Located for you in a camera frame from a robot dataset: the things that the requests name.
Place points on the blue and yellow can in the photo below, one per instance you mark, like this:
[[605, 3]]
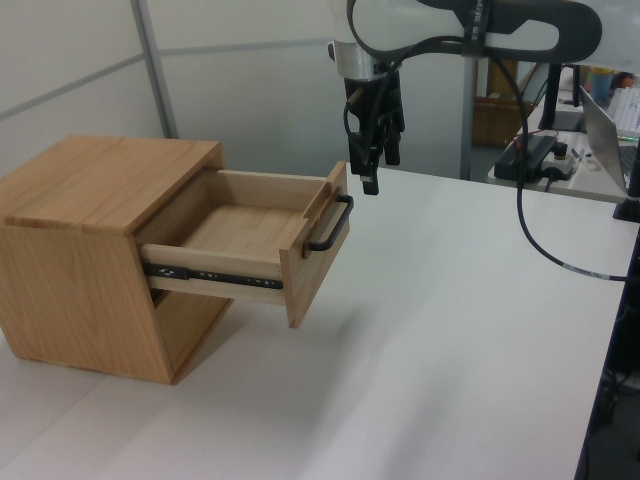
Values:
[[601, 81]]

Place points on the black drawer slide rail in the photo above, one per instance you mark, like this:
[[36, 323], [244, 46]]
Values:
[[225, 277]]

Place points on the black power box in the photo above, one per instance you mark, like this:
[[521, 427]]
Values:
[[522, 155]]

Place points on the grey side desk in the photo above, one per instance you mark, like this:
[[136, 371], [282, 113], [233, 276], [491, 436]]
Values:
[[590, 187]]

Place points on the grey emergency stop button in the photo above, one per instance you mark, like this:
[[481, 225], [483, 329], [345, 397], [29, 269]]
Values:
[[559, 162]]

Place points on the grey partition post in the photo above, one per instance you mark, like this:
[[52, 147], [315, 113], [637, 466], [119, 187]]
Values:
[[157, 70]]

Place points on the black stand post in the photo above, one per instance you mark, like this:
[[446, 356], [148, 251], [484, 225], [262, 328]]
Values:
[[627, 207]]

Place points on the wooden drawer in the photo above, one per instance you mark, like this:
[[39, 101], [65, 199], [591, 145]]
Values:
[[250, 220]]

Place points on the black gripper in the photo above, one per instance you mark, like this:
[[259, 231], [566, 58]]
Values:
[[370, 102]]

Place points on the white keyboard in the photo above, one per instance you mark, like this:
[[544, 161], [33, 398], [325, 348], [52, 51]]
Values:
[[629, 110]]

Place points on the wooden cabinet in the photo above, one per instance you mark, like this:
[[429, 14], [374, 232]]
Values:
[[75, 260]]

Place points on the silver laptop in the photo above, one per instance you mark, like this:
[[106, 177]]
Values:
[[605, 135]]

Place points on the brown cardboard box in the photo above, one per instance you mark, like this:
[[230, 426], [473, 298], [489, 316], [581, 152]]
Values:
[[495, 122]]

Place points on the black monitor stand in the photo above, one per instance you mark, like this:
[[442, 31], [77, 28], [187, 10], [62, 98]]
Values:
[[554, 100]]

